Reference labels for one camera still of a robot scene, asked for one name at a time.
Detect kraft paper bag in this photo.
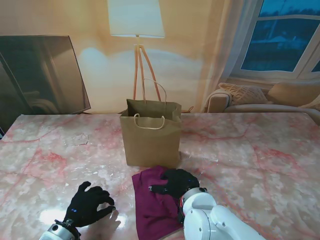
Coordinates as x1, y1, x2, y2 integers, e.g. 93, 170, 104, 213
119, 78, 183, 171

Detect purple shorts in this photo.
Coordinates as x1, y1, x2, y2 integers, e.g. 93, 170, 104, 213
131, 164, 185, 240

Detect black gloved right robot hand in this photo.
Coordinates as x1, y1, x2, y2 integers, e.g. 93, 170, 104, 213
148, 168, 201, 200

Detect tripod floor lamp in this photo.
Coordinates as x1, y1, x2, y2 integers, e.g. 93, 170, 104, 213
107, 0, 165, 102

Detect plain tan cushion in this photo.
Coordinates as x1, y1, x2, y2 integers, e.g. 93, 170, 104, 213
266, 82, 320, 105

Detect flat screen television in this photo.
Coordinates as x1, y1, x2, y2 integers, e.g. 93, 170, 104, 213
0, 35, 92, 126

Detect knitted beige cushion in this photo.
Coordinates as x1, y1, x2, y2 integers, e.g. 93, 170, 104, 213
218, 82, 273, 105

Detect sheer white curtain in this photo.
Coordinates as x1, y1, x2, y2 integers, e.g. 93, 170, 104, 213
197, 0, 263, 113

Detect beige sofa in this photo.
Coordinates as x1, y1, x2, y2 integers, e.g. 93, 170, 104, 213
204, 82, 320, 118

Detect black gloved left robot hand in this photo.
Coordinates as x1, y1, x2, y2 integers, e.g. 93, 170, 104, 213
62, 181, 117, 228

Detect white framed window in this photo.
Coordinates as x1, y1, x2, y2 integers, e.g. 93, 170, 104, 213
229, 0, 320, 81

